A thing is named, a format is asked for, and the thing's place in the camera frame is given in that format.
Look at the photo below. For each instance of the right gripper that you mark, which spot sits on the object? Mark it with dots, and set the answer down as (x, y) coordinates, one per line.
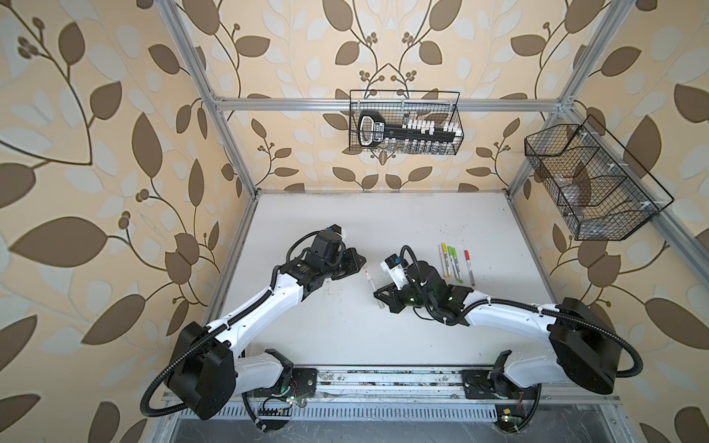
(390, 298)

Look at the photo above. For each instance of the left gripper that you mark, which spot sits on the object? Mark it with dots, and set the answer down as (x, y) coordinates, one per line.
(354, 264)

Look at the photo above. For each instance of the white pen with black print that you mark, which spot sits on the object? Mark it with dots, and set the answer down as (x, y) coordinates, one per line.
(447, 265)

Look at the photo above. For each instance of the green white pen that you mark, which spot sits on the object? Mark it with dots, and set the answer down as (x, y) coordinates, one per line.
(453, 269)

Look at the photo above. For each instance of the red white pen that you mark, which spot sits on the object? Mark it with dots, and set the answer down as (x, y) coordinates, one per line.
(470, 273)

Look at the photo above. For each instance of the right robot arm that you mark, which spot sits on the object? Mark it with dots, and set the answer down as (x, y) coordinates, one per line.
(579, 346)

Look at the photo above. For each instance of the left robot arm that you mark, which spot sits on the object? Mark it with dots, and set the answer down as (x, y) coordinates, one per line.
(208, 367)

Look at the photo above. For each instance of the black tool with sockets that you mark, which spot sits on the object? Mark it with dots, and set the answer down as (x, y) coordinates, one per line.
(372, 129)

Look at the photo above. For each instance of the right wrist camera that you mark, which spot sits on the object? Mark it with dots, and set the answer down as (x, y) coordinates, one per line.
(396, 266)

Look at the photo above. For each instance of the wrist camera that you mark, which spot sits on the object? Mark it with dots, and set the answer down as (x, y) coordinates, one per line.
(337, 229)
(396, 266)

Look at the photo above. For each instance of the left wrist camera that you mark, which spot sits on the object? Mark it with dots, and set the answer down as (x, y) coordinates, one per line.
(337, 229)

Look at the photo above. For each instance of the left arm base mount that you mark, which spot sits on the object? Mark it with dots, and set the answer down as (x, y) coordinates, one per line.
(298, 383)

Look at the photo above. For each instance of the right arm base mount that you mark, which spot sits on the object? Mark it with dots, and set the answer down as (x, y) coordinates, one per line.
(478, 384)

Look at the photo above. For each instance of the rear wire basket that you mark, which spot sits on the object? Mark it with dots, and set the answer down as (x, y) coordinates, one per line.
(436, 105)

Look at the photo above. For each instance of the side wire basket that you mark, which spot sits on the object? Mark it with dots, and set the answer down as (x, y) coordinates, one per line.
(602, 190)

